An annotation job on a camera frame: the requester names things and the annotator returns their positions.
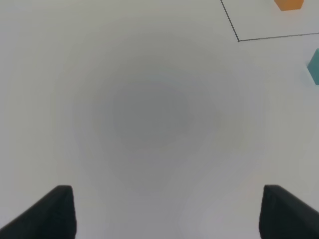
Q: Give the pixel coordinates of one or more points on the teal cube block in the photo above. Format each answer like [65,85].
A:
[313,67]

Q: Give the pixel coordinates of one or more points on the orange template block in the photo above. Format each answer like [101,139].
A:
[286,5]

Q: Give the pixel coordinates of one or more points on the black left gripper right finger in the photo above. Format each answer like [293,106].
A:
[284,216]

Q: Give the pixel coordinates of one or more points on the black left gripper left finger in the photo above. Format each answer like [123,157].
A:
[52,217]

